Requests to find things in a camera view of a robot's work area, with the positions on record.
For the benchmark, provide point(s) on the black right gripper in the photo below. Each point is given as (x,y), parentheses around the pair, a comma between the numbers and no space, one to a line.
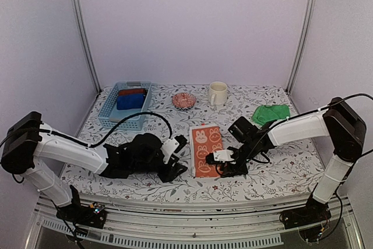
(235,170)

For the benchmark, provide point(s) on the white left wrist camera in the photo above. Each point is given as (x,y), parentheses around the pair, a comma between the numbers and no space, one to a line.
(171,146)

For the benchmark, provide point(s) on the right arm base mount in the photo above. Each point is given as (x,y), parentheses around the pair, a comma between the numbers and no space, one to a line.
(312,212)

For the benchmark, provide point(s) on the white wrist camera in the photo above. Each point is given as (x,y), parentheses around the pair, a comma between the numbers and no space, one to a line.
(220,156)
(171,146)

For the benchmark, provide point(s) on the cream ceramic mug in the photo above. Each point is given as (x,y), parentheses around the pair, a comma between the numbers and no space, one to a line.
(217,93)

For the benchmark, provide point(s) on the blue rolled towel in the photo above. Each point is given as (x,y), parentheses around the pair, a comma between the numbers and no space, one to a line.
(128,102)

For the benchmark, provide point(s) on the light blue plastic basket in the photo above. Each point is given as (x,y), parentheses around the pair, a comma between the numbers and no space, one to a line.
(110,116)

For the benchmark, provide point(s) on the green microfibre towel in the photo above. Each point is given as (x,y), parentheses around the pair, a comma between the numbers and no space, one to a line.
(264,114)

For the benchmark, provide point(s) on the aluminium right corner post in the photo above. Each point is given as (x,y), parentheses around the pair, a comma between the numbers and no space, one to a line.
(309,9)

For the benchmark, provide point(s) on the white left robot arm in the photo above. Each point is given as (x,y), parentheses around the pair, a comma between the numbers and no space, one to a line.
(30,141)

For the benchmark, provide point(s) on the aluminium front rail frame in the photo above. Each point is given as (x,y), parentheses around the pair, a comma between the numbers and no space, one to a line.
(242,224)

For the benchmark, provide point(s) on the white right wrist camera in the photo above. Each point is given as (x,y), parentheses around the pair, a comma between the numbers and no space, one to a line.
(220,156)

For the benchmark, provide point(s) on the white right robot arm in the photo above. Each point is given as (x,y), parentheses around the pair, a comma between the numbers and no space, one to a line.
(336,129)

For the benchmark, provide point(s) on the aluminium corner post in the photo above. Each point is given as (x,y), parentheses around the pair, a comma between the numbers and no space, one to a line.
(309,9)
(77,9)

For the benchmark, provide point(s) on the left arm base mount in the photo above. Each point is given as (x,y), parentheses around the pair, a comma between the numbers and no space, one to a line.
(93,215)

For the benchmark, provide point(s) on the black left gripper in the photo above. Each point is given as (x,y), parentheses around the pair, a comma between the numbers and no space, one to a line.
(171,173)

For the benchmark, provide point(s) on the red rolled towel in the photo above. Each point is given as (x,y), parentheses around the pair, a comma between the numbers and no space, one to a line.
(125,92)

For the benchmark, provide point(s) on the orange rabbit print towel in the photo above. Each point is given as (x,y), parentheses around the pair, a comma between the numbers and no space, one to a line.
(204,139)

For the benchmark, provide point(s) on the red patterned small bowl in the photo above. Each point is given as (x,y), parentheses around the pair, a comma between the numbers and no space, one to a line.
(183,101)

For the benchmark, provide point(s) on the aluminium left corner post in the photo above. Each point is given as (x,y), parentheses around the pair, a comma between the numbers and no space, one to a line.
(77,9)

